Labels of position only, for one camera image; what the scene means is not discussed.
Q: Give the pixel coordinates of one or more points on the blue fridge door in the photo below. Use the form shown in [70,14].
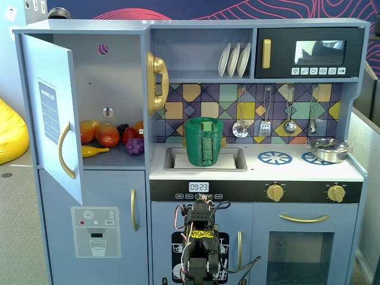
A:
[104,190]
[32,74]

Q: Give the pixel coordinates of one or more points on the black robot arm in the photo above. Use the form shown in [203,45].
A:
[202,246]

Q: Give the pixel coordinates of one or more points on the blue dishwasher door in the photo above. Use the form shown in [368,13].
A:
[160,215]

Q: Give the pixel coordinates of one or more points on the blue oven door with window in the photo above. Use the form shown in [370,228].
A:
[261,240]

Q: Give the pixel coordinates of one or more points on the grey background cabinet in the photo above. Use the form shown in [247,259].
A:
[35,13]

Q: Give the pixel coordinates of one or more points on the green plastic cup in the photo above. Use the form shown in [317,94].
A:
[194,142]

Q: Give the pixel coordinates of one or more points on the gold toy faucet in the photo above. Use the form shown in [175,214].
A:
[224,142]

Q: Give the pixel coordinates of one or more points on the digital clock display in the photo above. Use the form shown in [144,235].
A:
[199,187]

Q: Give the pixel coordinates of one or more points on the metal skimmer spoon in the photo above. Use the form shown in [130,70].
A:
[240,129]

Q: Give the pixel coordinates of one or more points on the toy orange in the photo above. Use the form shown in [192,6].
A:
[139,126]

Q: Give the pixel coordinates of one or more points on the purple toy grapes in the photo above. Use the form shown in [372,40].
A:
[135,147]

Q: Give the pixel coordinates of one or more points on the grey toy sink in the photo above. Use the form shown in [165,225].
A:
[241,167]

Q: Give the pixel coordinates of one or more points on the red toy strawberry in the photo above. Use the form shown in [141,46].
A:
[130,135]

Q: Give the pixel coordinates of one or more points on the black toy berries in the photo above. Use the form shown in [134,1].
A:
[122,128]

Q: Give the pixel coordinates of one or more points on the black stove control panel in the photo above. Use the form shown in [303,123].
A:
[243,191]

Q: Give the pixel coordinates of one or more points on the metal slotted spatula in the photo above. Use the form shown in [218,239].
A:
[264,129]

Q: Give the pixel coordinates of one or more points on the red yellow toy mango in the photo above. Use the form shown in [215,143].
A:
[87,130]
[107,136]

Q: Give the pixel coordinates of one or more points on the gold toy telephone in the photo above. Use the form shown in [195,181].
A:
[158,65]

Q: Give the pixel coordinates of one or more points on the white toy plate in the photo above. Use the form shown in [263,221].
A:
[234,60]
[223,60]
[245,60]

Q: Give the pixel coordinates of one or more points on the yellow toy banana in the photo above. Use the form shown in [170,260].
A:
[92,151]

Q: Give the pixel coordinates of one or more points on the gold stove knob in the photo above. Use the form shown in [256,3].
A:
[336,193]
[275,193]

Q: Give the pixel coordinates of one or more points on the metal ladle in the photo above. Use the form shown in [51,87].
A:
[290,127]

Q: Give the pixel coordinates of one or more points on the black dishwasher rack sticker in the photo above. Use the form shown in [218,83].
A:
[176,246]

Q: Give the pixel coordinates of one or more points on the grey water dispenser sticker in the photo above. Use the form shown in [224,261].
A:
[98,213]

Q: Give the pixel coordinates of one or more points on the yellow round object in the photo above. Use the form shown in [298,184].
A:
[239,249]

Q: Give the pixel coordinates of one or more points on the metal serving spoon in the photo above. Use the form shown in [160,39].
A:
[312,128]

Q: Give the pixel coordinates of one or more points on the steel pot lid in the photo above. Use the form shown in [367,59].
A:
[322,145]

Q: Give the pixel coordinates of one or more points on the steel toy pot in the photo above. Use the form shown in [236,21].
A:
[329,157]

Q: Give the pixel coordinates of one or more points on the toy microwave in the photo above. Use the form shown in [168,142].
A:
[282,35]

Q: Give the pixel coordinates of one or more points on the grey shopping list sticker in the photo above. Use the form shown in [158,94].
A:
[49,112]

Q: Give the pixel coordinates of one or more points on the yellow bean bag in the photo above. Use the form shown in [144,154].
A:
[12,133]

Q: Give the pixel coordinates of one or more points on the dark round metal object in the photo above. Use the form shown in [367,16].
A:
[59,13]

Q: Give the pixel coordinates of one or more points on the round floor outlet cover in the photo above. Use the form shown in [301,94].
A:
[6,174]

